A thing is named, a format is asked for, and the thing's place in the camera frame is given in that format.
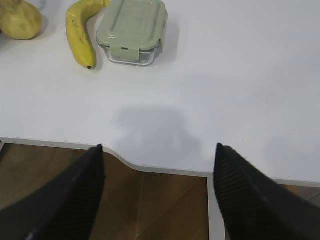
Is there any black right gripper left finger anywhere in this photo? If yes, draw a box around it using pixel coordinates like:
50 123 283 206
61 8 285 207
0 144 106 240

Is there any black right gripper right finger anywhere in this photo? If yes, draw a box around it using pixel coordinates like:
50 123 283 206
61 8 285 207
213 143 320 240

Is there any green lid glass container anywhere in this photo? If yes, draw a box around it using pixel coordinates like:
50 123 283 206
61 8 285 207
96 0 168 66

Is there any yellow banana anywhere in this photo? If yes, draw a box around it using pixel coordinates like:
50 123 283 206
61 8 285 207
65 0 111 70

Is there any yellow pear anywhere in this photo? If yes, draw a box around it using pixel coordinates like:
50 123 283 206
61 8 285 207
0 0 43 40

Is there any white table leg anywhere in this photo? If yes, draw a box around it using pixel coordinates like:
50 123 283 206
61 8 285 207
207 177 226 240

